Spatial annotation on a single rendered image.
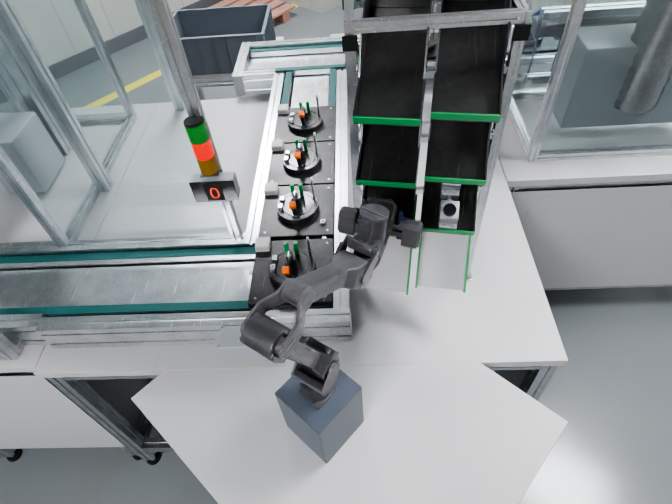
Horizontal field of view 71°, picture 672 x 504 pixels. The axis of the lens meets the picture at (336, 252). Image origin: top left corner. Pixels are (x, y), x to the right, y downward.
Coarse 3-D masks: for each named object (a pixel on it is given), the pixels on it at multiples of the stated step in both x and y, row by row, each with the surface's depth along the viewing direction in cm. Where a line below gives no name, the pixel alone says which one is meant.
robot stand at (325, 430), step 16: (288, 384) 106; (336, 384) 106; (352, 384) 105; (288, 400) 104; (304, 400) 104; (336, 400) 103; (352, 400) 104; (288, 416) 110; (304, 416) 101; (320, 416) 101; (336, 416) 101; (352, 416) 110; (304, 432) 108; (320, 432) 99; (336, 432) 107; (352, 432) 117; (320, 448) 107; (336, 448) 113
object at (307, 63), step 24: (240, 48) 236; (264, 48) 237; (288, 48) 236; (312, 48) 235; (336, 48) 234; (240, 72) 221; (264, 72) 219; (288, 72) 220; (312, 72) 222; (336, 72) 219
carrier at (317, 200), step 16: (272, 192) 161; (288, 192) 162; (304, 192) 158; (320, 192) 161; (272, 208) 157; (288, 208) 154; (304, 208) 153; (320, 208) 156; (272, 224) 152; (288, 224) 152; (304, 224) 151; (320, 224) 151; (272, 240) 150
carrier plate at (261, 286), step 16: (288, 240) 147; (304, 240) 147; (320, 240) 146; (256, 256) 144; (320, 256) 142; (256, 272) 140; (256, 288) 136; (272, 288) 136; (288, 304) 132; (320, 304) 132
